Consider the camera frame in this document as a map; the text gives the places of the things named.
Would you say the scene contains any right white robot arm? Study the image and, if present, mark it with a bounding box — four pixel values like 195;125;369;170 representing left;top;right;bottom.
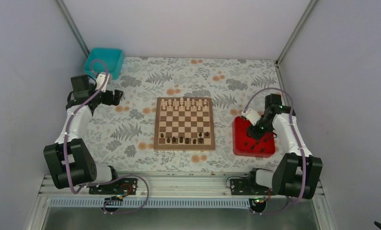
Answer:
242;93;323;201

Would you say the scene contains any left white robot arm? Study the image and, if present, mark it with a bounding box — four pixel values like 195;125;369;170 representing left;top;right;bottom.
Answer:
43;72;123;194

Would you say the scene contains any white chess pieces row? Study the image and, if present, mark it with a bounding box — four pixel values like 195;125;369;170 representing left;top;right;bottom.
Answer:
157;97;212;112

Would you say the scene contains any red plastic tray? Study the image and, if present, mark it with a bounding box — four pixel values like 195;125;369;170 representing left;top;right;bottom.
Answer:
232;116;276;158

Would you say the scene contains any teal plastic bin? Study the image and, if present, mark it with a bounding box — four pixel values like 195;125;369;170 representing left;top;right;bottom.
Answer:
83;47;125;80

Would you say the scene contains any floral patterned table mat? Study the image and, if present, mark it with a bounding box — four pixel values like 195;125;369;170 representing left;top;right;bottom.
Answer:
84;57;283;173

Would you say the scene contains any wooden chessboard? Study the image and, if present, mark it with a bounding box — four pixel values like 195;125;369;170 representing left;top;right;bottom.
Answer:
153;97;216;151

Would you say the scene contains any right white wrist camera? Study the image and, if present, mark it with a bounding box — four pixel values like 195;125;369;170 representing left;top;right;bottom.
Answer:
241;108;261;126

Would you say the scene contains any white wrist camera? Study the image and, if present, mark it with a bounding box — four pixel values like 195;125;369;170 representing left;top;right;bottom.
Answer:
241;108;261;126
95;72;112;92

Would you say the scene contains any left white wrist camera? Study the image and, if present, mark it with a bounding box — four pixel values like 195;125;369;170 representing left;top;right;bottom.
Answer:
95;72;112;92

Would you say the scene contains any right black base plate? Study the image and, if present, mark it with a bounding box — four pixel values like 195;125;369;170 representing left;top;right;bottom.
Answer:
225;176;271;196

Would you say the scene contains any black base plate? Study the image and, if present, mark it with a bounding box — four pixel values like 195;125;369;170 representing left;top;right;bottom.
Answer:
89;178;138;196
225;176;271;196

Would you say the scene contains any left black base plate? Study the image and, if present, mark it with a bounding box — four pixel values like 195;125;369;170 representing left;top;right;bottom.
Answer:
89;178;138;196

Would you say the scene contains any aluminium mounting rail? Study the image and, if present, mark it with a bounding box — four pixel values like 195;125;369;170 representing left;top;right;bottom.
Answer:
26;172;335;230

